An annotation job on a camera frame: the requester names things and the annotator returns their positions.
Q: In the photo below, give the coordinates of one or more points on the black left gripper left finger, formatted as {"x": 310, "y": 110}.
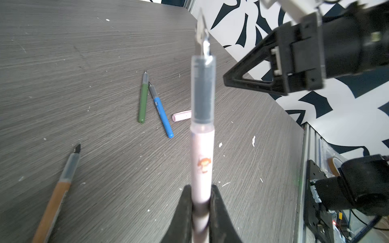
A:
{"x": 180, "y": 229}

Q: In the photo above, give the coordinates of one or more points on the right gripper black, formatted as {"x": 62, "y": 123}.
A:
{"x": 299, "y": 57}

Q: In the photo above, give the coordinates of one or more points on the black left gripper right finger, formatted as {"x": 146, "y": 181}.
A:
{"x": 221, "y": 229}

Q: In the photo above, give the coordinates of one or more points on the pink fountain pen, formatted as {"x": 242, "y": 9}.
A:
{"x": 202, "y": 130}

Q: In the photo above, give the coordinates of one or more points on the pink pen cap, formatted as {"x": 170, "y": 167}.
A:
{"x": 184, "y": 115}

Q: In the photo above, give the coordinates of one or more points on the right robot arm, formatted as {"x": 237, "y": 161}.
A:
{"x": 363, "y": 183}

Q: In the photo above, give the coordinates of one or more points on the blue pen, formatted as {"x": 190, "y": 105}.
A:
{"x": 161, "y": 111}

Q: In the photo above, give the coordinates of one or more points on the green pen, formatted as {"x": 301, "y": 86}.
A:
{"x": 143, "y": 97}

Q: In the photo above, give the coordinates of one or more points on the orange brown pen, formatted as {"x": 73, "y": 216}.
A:
{"x": 54, "y": 205}

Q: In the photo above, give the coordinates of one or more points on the tape roll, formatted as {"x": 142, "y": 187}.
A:
{"x": 333, "y": 164}

